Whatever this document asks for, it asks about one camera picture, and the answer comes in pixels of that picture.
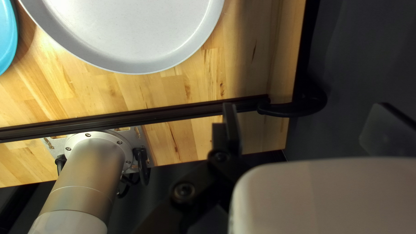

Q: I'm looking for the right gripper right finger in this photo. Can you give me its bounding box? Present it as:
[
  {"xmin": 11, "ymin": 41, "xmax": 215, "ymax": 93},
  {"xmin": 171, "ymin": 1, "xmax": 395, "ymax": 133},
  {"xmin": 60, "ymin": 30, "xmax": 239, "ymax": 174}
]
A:
[{"xmin": 359, "ymin": 103, "xmax": 416, "ymax": 160}]

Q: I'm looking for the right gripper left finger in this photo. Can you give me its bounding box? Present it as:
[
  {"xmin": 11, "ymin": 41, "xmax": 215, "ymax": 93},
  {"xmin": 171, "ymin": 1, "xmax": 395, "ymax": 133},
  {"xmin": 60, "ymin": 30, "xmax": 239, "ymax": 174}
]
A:
[{"xmin": 133, "ymin": 103, "xmax": 257, "ymax": 234}]

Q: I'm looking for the grey plate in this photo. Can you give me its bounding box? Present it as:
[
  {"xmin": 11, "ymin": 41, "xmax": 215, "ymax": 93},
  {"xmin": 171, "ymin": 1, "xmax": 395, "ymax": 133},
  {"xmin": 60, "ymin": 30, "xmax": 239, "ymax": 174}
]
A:
[{"xmin": 18, "ymin": 0, "xmax": 225, "ymax": 75}]

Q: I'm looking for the teal plate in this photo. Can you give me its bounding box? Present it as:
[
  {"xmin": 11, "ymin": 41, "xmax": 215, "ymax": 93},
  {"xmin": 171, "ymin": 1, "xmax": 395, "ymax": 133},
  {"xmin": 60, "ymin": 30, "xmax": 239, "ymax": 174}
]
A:
[{"xmin": 0, "ymin": 0, "xmax": 18, "ymax": 76}]

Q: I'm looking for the black base cable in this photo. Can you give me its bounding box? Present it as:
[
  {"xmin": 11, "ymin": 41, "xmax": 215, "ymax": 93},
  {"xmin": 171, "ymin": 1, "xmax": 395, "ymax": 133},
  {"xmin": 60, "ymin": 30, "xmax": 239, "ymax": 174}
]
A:
[
  {"xmin": 117, "ymin": 147, "xmax": 151, "ymax": 199},
  {"xmin": 55, "ymin": 154, "xmax": 68, "ymax": 176}
]

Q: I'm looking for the black frame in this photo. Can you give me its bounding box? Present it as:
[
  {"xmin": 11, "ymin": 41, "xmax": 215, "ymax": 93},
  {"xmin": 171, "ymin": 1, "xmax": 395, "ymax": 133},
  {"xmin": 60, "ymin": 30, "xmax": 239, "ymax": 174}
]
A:
[{"xmin": 0, "ymin": 0, "xmax": 328, "ymax": 144}]

